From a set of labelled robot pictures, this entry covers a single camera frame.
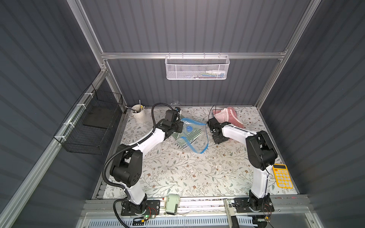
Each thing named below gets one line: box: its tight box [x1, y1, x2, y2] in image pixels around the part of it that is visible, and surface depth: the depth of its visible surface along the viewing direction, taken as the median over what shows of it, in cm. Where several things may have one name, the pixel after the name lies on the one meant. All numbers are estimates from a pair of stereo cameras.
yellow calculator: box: [272, 163, 295, 189], surface depth 84 cm
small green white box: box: [163, 193, 181, 216], surface depth 73 cm
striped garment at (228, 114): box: [212, 106, 245, 129], surface depth 110 cm
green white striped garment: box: [171, 114, 202, 150], surface depth 100 cm
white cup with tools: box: [131, 99, 147, 123], surface depth 107 cm
